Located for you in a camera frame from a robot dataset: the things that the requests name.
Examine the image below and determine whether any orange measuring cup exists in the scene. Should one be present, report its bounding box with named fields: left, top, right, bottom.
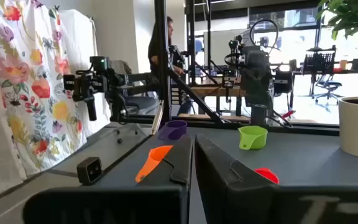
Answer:
left=134, top=145, right=173, bottom=184

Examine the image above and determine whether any black rig frame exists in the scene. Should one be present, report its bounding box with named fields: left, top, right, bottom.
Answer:
left=126, top=0, right=341, bottom=136

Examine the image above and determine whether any black office chair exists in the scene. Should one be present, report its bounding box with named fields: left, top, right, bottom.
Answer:
left=314, top=74, right=343, bottom=105

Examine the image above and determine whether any black table-level camera box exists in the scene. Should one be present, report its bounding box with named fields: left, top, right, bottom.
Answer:
left=76, top=156, right=104, bottom=186

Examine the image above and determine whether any purple measuring cup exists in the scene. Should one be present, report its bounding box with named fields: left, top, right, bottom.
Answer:
left=157, top=119, right=188, bottom=141

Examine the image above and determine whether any green leafy plant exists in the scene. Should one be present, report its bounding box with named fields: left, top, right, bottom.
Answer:
left=314, top=0, right=358, bottom=106

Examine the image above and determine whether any black looped cable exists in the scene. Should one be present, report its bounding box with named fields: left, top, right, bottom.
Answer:
left=249, top=19, right=280, bottom=52

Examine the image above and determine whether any wooden workbench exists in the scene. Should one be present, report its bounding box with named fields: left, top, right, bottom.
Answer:
left=191, top=85, right=245, bottom=116

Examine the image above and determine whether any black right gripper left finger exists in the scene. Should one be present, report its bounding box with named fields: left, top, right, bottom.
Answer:
left=22, top=133, right=196, bottom=224

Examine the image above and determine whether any white board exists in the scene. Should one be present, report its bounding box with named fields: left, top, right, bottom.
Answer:
left=203, top=29, right=248, bottom=66

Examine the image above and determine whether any floral print cloth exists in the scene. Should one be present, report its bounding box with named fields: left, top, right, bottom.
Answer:
left=0, top=0, right=88, bottom=178

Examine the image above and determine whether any white cloth panel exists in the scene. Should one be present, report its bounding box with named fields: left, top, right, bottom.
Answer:
left=57, top=9, right=111, bottom=138

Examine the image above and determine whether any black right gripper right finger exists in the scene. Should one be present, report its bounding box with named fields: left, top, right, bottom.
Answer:
left=194, top=133, right=358, bottom=224

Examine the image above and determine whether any red measuring cup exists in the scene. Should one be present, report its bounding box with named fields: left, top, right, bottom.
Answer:
left=254, top=167, right=280, bottom=185

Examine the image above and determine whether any black mesh organiser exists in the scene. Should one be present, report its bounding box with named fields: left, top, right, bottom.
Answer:
left=303, top=46, right=337, bottom=75

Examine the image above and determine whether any person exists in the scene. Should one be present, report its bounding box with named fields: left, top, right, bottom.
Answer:
left=147, top=16, right=188, bottom=80

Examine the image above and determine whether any green measuring cup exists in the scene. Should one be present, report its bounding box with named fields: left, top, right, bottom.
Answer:
left=237, top=125, right=269, bottom=151

